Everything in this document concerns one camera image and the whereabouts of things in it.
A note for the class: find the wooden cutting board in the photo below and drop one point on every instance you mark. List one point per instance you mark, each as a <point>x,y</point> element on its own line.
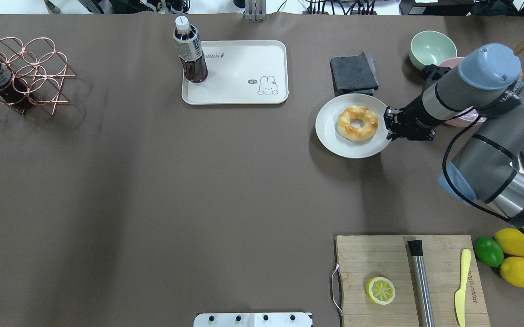
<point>362,257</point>

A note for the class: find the dark tea bottle on tray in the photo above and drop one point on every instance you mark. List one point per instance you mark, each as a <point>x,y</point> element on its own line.
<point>189,48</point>

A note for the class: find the yellow lemon two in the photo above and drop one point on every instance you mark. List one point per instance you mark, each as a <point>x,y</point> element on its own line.
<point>512,271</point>

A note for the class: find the copper wire bottle rack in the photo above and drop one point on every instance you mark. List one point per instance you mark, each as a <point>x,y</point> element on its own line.
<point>41,68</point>

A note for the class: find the mint green bowl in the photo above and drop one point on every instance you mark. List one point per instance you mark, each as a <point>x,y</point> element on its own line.
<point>431,47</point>

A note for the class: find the yellow plastic knife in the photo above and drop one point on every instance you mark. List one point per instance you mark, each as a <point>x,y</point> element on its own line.
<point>460,294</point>

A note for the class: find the pink bowl of ice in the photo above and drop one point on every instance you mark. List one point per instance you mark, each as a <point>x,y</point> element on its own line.
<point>468,116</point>

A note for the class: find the cream rabbit tray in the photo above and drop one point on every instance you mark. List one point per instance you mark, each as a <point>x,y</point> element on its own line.
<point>241,72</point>

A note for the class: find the half lemon slice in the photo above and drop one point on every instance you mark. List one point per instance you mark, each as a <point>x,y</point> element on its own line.
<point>380,290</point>

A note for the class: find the white camera pillar base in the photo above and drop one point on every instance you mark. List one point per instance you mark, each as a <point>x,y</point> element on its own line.
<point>254,319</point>

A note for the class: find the white round plate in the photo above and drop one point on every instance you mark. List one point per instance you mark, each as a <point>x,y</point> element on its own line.
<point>326,127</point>

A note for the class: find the steel muddler rod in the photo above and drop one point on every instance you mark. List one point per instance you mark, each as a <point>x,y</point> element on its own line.
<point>422,287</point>

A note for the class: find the glazed donut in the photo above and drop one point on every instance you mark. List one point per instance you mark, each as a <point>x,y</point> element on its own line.
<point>357,123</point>

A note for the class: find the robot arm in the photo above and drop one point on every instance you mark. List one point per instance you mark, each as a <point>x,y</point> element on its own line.
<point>488,80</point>

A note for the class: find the aluminium frame post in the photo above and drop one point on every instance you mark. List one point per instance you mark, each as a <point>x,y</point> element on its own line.
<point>255,10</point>

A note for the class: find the yellow lemon one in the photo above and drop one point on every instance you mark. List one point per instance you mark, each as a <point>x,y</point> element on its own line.
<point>511,241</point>

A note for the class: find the green lime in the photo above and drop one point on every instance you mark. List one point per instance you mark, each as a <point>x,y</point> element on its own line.
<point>488,251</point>

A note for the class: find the grey folded cloth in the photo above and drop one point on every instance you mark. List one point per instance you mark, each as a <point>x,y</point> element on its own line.
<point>354,74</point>

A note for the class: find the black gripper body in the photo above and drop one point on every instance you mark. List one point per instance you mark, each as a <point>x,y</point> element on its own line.
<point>415,118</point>

